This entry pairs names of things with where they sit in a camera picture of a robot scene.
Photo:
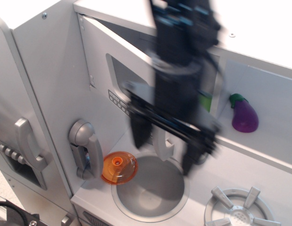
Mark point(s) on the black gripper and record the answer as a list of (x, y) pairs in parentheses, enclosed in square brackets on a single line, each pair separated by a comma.
[(172, 105)]

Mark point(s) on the white toy microwave door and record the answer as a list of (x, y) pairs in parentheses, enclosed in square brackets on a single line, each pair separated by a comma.
[(114, 55)]

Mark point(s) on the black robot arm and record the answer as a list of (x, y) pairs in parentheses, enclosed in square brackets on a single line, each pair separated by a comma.
[(185, 30)]

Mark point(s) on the grey toy faucet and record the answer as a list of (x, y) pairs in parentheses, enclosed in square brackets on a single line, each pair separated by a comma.
[(205, 157)]

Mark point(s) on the round silver toy sink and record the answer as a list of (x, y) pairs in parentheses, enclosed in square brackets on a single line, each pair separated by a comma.
[(158, 191)]

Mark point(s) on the green toy pear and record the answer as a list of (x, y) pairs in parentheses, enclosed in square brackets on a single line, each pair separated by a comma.
[(205, 100)]

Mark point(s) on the orange transparent plastic lid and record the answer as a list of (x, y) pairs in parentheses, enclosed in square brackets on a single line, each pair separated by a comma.
[(119, 168)]

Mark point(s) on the purple toy eggplant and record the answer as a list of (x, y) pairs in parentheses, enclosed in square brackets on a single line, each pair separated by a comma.
[(245, 118)]

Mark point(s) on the grey toy stove burner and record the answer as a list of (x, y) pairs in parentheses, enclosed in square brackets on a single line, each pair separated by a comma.
[(237, 207)]

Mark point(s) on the grey toy ice dispenser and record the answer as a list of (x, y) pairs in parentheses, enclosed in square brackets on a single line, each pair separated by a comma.
[(18, 164)]

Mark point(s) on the grey toy wall phone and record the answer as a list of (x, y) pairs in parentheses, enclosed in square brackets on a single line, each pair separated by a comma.
[(86, 150)]

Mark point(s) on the grey toy fridge handle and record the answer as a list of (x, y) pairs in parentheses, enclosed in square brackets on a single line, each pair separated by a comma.
[(28, 145)]

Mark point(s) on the black mount with screw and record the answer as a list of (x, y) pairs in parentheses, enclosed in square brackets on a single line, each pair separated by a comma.
[(16, 216)]

